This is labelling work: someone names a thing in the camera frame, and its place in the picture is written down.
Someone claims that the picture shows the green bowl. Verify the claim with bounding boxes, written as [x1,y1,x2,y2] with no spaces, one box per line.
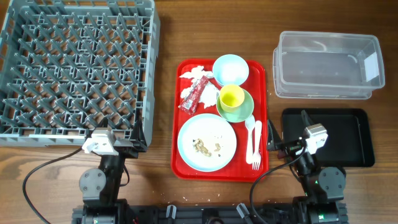
[216,90,254,123]

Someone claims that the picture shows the yellow plastic cup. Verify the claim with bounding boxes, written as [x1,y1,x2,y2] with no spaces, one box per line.
[220,84,245,113]

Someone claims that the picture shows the white napkin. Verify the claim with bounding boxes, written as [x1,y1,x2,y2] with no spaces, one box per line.
[180,65,220,109]

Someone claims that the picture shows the light blue bowl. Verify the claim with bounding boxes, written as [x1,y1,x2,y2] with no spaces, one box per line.
[212,54,249,86]

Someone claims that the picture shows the red snack wrapper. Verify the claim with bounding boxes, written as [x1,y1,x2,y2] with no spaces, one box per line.
[179,76,209,115]

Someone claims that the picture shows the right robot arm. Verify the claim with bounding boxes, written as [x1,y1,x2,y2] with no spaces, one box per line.
[264,110,348,223]

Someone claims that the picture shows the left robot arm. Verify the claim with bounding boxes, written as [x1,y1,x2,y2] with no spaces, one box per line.
[72,118,147,223]

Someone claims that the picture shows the grey dishwasher rack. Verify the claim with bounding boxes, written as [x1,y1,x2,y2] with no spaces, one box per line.
[1,0,160,147]

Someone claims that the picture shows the white plastic fork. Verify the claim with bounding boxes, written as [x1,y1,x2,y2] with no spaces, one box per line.
[252,120,262,170]

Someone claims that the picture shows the white plastic spoon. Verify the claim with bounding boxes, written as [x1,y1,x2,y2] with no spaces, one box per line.
[245,114,255,164]

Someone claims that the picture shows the black tray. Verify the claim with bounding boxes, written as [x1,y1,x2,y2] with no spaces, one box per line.
[281,107,376,168]

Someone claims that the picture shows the red plastic tray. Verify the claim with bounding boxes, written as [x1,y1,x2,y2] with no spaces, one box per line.
[170,58,269,182]

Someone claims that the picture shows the light blue plate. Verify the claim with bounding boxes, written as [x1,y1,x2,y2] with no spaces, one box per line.
[177,113,237,172]

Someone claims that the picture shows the clear plastic bin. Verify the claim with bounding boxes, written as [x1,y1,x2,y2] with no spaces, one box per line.
[272,31,386,100]

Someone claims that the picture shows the food scraps on plate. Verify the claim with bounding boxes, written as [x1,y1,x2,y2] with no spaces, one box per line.
[193,138,221,157]

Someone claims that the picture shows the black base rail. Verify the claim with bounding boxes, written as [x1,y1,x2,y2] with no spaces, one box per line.
[71,202,349,224]

